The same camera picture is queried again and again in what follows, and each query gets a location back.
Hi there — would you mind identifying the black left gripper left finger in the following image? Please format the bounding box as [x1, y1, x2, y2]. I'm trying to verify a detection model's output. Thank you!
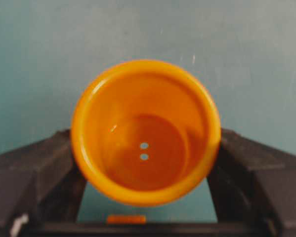
[0, 130, 86, 237]

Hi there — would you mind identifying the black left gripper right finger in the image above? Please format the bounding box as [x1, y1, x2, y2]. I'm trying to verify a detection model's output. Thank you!
[208, 129, 296, 237]

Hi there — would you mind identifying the orange plastic cup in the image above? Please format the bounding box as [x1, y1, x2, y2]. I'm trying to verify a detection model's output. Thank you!
[71, 60, 221, 207]

